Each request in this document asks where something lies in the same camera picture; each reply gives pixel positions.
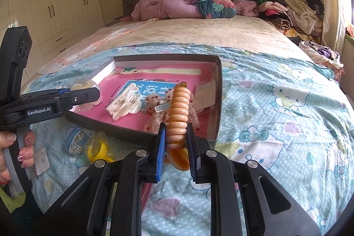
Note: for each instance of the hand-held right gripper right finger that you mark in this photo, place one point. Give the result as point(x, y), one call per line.
point(192, 153)

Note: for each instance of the polka dot bow hair clip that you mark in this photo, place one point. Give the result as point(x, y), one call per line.
point(155, 111)

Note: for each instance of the pile of mixed clothes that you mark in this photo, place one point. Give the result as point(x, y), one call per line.
point(293, 14)

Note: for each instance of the heap of purple white clothes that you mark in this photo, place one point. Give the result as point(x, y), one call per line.
point(320, 53)

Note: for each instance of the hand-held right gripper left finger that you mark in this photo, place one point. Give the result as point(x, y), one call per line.
point(161, 153)

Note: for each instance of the cartoon cat print blanket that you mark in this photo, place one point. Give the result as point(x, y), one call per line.
point(276, 128)

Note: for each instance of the small stud earring card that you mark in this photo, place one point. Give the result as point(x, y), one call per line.
point(42, 160)

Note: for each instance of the pink knit garment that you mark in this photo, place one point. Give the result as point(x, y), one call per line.
point(246, 7)

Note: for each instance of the blue printed card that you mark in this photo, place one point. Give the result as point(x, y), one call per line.
point(146, 89)

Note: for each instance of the white hair claw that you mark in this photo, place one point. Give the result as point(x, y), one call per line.
point(124, 104)

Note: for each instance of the person's left hand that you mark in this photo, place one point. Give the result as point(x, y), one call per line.
point(27, 154)

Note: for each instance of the blue hair clip pack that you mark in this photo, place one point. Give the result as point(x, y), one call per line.
point(74, 140)

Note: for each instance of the cream curtain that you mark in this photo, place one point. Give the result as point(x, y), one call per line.
point(329, 3)

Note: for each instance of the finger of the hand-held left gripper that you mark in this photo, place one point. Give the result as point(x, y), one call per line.
point(83, 97)
point(64, 90)

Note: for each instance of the clear round hair accessory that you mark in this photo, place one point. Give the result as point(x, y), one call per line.
point(87, 86)

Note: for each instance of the yellow-green cloth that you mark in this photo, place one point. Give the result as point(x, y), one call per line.
point(11, 200)

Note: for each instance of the dark cardboard box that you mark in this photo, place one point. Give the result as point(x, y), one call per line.
point(218, 92)

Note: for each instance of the beige bed sheet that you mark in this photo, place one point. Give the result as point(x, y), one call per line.
point(207, 31)

